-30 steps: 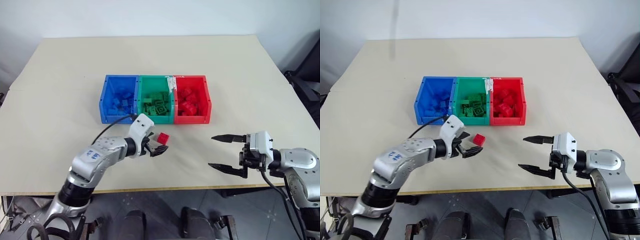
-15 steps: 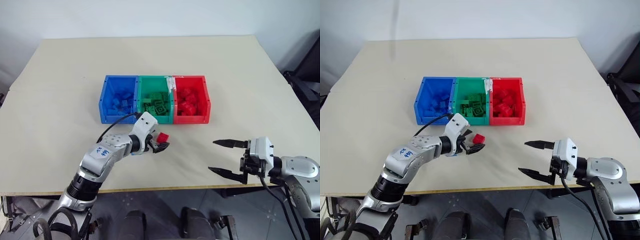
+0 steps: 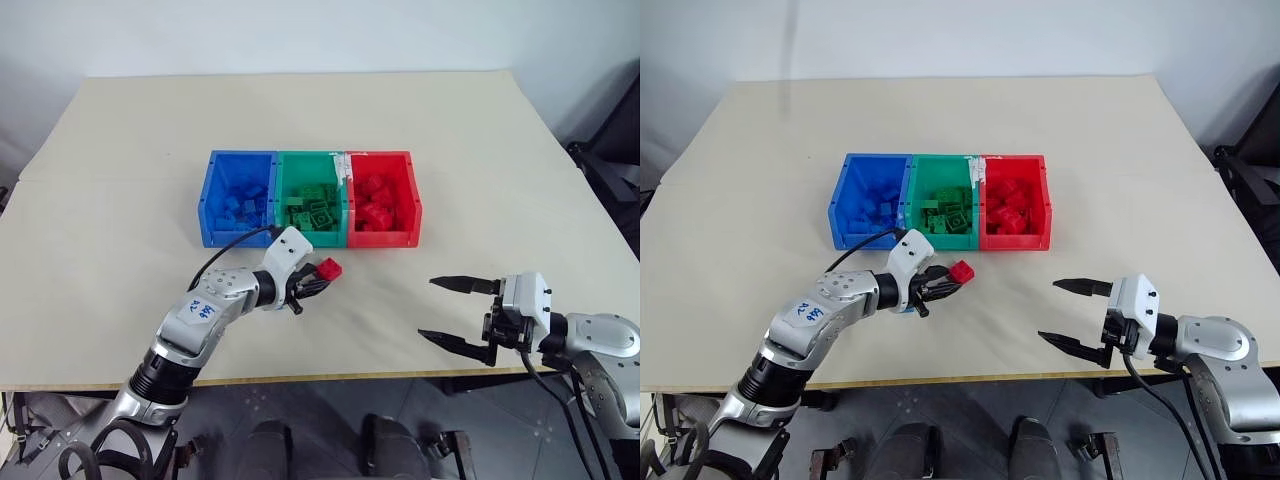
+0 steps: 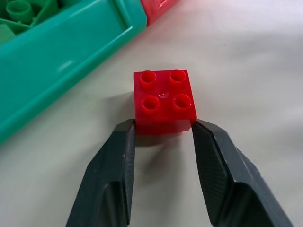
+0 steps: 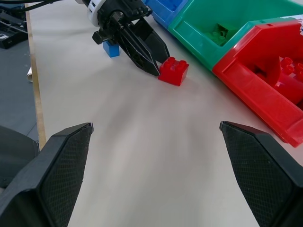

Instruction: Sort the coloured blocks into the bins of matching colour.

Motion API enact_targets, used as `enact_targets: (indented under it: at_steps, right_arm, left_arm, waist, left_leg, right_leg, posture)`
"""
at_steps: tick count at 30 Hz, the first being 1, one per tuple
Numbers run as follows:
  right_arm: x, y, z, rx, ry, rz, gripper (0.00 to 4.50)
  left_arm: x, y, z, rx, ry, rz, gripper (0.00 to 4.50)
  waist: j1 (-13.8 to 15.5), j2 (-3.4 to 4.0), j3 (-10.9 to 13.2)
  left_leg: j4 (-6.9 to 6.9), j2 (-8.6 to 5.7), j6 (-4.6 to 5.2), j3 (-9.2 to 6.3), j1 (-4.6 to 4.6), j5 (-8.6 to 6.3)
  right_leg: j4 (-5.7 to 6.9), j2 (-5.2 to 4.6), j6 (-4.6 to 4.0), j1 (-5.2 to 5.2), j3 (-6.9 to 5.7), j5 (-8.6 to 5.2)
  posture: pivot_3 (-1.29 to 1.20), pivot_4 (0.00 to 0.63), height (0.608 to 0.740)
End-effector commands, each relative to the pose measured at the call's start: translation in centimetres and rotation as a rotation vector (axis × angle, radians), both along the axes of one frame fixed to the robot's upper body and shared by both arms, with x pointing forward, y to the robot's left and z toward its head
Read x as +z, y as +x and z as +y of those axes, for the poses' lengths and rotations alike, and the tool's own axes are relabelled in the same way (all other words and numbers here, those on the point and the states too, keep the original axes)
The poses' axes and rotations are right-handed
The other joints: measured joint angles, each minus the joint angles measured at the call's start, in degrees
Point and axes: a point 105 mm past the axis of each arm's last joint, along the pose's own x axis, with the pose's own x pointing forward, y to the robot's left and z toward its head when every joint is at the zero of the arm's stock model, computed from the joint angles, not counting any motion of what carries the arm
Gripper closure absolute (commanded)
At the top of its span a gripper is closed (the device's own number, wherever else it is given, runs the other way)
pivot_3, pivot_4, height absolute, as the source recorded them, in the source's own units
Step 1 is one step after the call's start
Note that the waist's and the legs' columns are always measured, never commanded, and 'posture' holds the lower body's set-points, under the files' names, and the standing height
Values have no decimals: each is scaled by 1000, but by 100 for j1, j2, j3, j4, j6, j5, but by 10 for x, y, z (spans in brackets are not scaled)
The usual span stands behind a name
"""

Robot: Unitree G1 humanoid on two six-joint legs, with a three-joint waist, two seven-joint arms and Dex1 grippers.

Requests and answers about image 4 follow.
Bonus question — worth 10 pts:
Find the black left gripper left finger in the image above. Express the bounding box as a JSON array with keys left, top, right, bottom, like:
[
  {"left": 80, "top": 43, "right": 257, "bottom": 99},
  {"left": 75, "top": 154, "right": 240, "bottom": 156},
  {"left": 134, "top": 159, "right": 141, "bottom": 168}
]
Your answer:
[{"left": 65, "top": 119, "right": 137, "bottom": 227}]

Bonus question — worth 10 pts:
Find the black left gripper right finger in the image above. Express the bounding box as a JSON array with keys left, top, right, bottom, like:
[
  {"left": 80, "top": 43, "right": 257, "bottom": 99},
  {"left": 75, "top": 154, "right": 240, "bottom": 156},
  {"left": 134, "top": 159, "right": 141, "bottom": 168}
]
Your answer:
[{"left": 192, "top": 119, "right": 296, "bottom": 227}]

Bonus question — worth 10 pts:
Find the red four-stud building block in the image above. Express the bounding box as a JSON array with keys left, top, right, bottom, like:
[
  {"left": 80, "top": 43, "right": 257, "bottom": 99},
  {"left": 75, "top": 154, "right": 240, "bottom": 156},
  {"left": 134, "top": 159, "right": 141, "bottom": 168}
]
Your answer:
[{"left": 133, "top": 69, "right": 198, "bottom": 136}]

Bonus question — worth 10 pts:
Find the green plastic bin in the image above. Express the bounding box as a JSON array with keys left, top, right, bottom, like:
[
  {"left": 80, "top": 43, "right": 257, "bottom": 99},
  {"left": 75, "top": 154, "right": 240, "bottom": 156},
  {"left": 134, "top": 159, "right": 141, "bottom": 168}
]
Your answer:
[{"left": 0, "top": 0, "right": 148, "bottom": 145}]

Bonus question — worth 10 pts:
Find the red plastic bin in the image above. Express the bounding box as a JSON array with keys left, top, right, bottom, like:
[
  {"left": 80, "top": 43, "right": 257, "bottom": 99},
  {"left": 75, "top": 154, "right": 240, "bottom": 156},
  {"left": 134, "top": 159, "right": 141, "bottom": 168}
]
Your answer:
[{"left": 140, "top": 0, "right": 181, "bottom": 27}]

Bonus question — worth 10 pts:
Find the green building block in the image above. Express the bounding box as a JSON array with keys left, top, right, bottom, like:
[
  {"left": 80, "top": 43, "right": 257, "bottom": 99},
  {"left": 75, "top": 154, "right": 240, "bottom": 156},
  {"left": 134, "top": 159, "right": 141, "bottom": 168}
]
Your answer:
[
  {"left": 0, "top": 19, "right": 17, "bottom": 45},
  {"left": 0, "top": 0, "right": 49, "bottom": 27}
]

